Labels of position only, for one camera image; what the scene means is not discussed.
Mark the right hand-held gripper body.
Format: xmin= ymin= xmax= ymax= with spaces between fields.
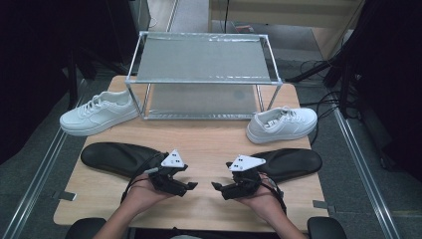
xmin=220 ymin=154 xmax=267 ymax=201

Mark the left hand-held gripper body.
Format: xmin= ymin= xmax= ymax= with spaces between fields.
xmin=147 ymin=148 xmax=189 ymax=197

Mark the black flip-flop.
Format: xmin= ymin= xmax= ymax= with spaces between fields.
xmin=250 ymin=147 xmax=323 ymax=184
xmin=80 ymin=141 xmax=169 ymax=179

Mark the white sneaker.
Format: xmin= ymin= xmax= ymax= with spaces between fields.
xmin=246 ymin=106 xmax=318 ymax=145
xmin=59 ymin=89 xmax=142 ymax=137

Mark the metal shoe rack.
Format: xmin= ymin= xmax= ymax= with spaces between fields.
xmin=124 ymin=30 xmax=284 ymax=120

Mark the person's right hand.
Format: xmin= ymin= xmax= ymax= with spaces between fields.
xmin=237 ymin=176 xmax=284 ymax=224

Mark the person's left hand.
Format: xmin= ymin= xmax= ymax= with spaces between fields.
xmin=123 ymin=180 xmax=174 ymax=217

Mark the grey tape piece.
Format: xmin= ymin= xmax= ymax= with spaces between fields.
xmin=52 ymin=190 xmax=78 ymax=202
xmin=312 ymin=199 xmax=337 ymax=214

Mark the black chair armrest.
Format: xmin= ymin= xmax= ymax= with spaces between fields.
xmin=307 ymin=216 xmax=348 ymax=239
xmin=65 ymin=217 xmax=107 ymax=239

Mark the black metal stand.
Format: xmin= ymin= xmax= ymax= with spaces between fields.
xmin=65 ymin=46 xmax=129 ymax=111
xmin=285 ymin=33 xmax=357 ymax=120

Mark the small red object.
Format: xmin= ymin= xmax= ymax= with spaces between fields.
xmin=233 ymin=22 xmax=256 ymax=35

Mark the wooden cabinet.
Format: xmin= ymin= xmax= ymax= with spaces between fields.
xmin=208 ymin=0 xmax=366 ymax=62

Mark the black curtain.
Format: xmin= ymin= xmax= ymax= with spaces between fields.
xmin=0 ymin=0 xmax=141 ymax=165
xmin=344 ymin=0 xmax=422 ymax=182

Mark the left hand-held gripper cable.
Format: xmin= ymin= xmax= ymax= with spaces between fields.
xmin=119 ymin=152 xmax=167 ymax=204

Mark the hand-held gripper cable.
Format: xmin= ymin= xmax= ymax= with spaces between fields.
xmin=258 ymin=172 xmax=289 ymax=215
xmin=119 ymin=152 xmax=167 ymax=204

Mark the right hand-held gripper cable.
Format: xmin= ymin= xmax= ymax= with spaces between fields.
xmin=258 ymin=172 xmax=289 ymax=215

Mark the black floor cable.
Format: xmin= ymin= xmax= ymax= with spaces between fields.
xmin=300 ymin=90 xmax=344 ymax=147
xmin=299 ymin=59 xmax=333 ymax=80

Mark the metal floor rail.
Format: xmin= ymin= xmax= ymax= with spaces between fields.
xmin=331 ymin=107 xmax=403 ymax=239
xmin=0 ymin=79 xmax=90 ymax=239

